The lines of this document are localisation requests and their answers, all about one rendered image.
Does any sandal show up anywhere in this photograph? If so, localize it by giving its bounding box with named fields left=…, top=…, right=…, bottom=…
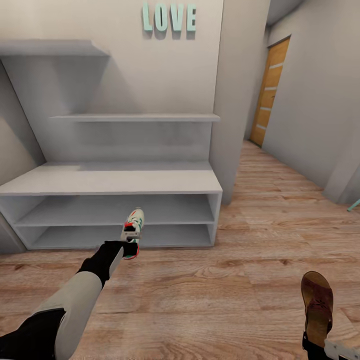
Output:
left=301, top=271, right=334, bottom=348

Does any gym shoe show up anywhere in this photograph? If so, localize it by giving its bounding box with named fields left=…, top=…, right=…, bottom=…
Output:
left=122, top=209, right=145, bottom=260

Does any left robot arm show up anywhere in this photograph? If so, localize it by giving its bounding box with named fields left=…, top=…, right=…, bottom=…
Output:
left=0, top=231, right=142, bottom=360

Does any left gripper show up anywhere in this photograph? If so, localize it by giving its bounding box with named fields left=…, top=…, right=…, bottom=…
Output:
left=122, top=241, right=138, bottom=257

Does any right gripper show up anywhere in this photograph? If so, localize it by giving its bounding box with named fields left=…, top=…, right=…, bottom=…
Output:
left=302, top=331, right=348, bottom=360

